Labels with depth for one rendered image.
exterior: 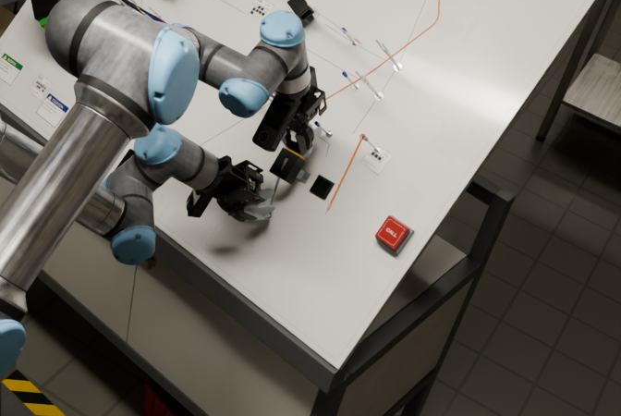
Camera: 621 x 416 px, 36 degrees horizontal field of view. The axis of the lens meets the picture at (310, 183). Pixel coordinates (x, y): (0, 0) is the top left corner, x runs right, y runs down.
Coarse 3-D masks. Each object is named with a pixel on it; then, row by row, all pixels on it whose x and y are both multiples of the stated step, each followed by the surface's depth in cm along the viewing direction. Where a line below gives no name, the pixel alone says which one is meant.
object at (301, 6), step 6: (288, 0) 202; (294, 0) 202; (300, 0) 201; (294, 6) 201; (300, 6) 201; (306, 6) 200; (294, 12) 201; (300, 12) 200; (306, 12) 203; (312, 12) 202; (300, 18) 202; (306, 18) 203; (312, 18) 207; (306, 24) 207
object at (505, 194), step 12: (480, 180) 225; (468, 192) 227; (480, 192) 224; (492, 192) 222; (504, 192) 222; (492, 204) 223; (504, 204) 221; (492, 216) 225; (504, 216) 224; (480, 228) 228; (492, 228) 226; (480, 240) 230; (492, 240) 228; (480, 252) 231
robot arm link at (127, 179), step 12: (132, 156) 174; (120, 168) 174; (132, 168) 172; (108, 180) 175; (120, 180) 172; (132, 180) 171; (144, 180) 172; (120, 192) 169; (132, 192) 169; (144, 192) 170
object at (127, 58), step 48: (96, 48) 124; (144, 48) 123; (192, 48) 126; (96, 96) 122; (144, 96) 123; (192, 96) 131; (48, 144) 122; (96, 144) 122; (48, 192) 119; (0, 240) 117; (48, 240) 120; (0, 288) 116; (0, 336) 114
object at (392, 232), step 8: (384, 224) 188; (392, 224) 187; (400, 224) 187; (384, 232) 187; (392, 232) 187; (400, 232) 186; (384, 240) 187; (392, 240) 186; (400, 240) 186; (392, 248) 186
